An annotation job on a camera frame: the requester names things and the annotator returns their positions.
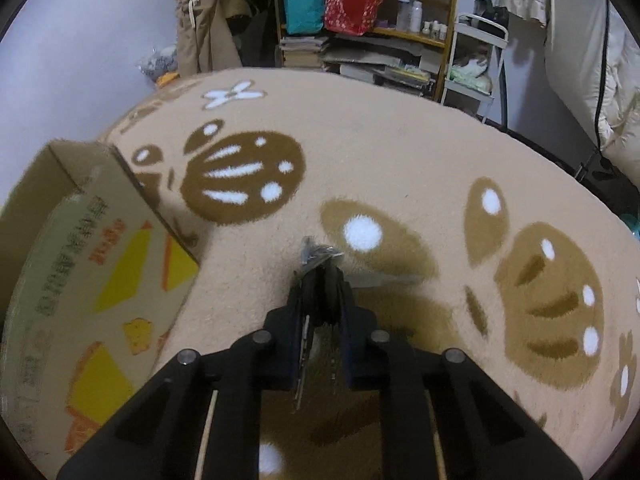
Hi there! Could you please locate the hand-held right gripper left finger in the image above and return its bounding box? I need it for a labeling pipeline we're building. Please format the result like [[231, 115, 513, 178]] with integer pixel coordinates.
[[57, 265, 329, 480]]

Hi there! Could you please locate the wooden shelf unit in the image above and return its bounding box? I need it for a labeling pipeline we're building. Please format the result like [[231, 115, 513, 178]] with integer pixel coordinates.
[[272, 0, 461, 104]]

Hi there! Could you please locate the bunch of keys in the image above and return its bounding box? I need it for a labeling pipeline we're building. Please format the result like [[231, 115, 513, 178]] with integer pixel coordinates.
[[292, 236, 423, 413]]

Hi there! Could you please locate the black hanging coat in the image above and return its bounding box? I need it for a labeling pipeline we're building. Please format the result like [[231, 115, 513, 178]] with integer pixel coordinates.
[[220, 0, 282, 69]]

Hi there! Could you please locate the beige coat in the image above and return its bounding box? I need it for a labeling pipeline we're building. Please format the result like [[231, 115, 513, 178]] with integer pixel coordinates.
[[174, 0, 244, 79]]

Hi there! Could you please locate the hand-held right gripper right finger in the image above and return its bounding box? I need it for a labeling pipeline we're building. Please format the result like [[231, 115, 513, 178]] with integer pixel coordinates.
[[329, 265, 583, 480]]

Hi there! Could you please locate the clear bag of plush toys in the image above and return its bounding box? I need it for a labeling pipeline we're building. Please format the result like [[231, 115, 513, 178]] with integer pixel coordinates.
[[137, 45, 181, 90]]

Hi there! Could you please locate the pile of books and magazines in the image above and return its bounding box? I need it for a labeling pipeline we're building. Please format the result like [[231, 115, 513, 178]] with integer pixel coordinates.
[[322, 35, 436, 99]]

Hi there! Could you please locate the white trolley cart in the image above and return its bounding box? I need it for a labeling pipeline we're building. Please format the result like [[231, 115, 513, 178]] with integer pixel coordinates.
[[442, 12, 511, 124]]

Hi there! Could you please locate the row of cosmetic bottles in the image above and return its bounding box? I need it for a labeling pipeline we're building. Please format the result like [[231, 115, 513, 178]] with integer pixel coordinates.
[[396, 0, 449, 41]]

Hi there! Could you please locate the white brown plush toy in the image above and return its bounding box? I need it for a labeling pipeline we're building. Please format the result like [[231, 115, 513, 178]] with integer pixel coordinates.
[[452, 45, 491, 74]]

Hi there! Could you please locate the teal bag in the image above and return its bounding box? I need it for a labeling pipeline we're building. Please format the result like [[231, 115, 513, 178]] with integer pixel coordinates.
[[280, 0, 329, 36]]

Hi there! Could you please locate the pale green packet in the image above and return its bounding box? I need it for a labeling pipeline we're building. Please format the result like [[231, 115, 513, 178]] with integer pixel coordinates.
[[447, 67, 494, 92]]

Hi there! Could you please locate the stack of old books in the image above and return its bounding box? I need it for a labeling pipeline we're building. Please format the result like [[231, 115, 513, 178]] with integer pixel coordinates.
[[279, 35, 329, 69]]

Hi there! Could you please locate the brown cardboard box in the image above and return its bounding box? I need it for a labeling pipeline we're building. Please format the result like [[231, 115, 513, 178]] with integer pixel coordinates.
[[0, 140, 201, 476]]

